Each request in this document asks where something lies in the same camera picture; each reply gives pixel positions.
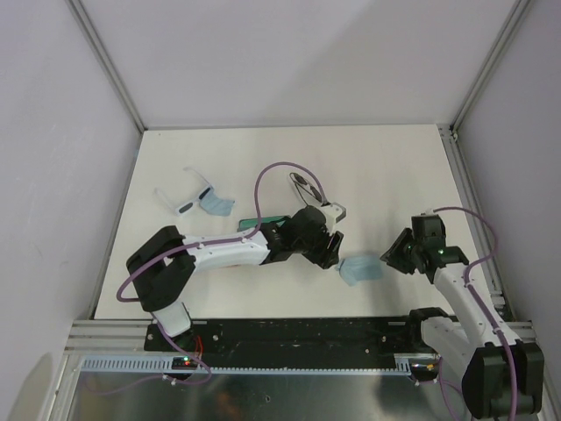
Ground light blue cleaning cloth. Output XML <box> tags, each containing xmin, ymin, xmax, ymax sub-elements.
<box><xmin>336</xmin><ymin>253</ymin><xmax>383</xmax><ymax>287</ymax></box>

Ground blue glasses case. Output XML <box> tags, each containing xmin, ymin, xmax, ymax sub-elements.
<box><xmin>238</xmin><ymin>215</ymin><xmax>288</xmax><ymax>232</ymax></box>

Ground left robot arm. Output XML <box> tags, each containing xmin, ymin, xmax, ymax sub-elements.
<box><xmin>125</xmin><ymin>203</ymin><xmax>346</xmax><ymax>351</ymax></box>

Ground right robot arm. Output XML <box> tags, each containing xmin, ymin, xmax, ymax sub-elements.
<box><xmin>381</xmin><ymin>213</ymin><xmax>544</xmax><ymax>420</ymax></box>

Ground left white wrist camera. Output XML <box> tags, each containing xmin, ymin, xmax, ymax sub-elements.
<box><xmin>318</xmin><ymin>203</ymin><xmax>347</xmax><ymax>233</ymax></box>

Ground black frame sunglasses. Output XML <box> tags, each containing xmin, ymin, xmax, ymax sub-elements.
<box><xmin>289</xmin><ymin>172</ymin><xmax>327</xmax><ymax>205</ymax></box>

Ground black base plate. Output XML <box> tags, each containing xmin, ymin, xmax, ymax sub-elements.
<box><xmin>144</xmin><ymin>316</ymin><xmax>435</xmax><ymax>366</ymax></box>

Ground grey slotted cable duct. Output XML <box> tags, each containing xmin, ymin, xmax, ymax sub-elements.
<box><xmin>81</xmin><ymin>354</ymin><xmax>437</xmax><ymax>375</ymax></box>

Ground white frame sunglasses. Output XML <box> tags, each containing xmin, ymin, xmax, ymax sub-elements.
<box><xmin>153</xmin><ymin>167</ymin><xmax>214</xmax><ymax>217</ymax></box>

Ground aluminium front rail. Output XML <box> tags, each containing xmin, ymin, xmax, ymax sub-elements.
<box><xmin>65</xmin><ymin>320</ymin><xmax>151</xmax><ymax>355</ymax></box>

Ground right aluminium frame post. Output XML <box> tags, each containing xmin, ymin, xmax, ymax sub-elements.
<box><xmin>449</xmin><ymin>0</ymin><xmax>535</xmax><ymax>139</ymax></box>

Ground aluminium frame post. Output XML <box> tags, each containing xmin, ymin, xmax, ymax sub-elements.
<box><xmin>66</xmin><ymin>0</ymin><xmax>146</xmax><ymax>134</ymax></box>
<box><xmin>449</xmin><ymin>0</ymin><xmax>535</xmax><ymax>139</ymax></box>

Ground left aluminium frame post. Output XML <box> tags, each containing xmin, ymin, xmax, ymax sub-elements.
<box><xmin>66</xmin><ymin>0</ymin><xmax>146</xmax><ymax>134</ymax></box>

